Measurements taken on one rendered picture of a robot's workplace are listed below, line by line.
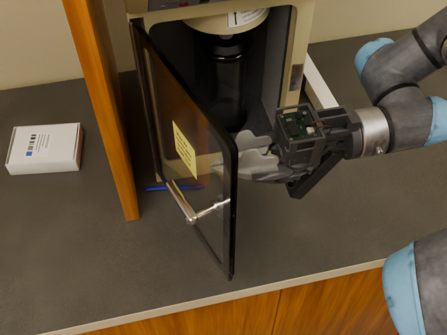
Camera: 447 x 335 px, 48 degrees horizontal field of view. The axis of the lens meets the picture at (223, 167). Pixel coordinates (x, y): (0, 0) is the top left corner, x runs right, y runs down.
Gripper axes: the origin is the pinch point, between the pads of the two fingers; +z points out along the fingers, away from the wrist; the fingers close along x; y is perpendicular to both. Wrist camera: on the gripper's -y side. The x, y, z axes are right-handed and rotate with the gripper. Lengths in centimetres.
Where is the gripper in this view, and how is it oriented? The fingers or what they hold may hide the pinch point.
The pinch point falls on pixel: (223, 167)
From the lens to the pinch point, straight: 74.9
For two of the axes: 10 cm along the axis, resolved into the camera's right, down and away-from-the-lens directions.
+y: 0.0, -6.1, -7.9
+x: 2.3, 7.7, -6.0
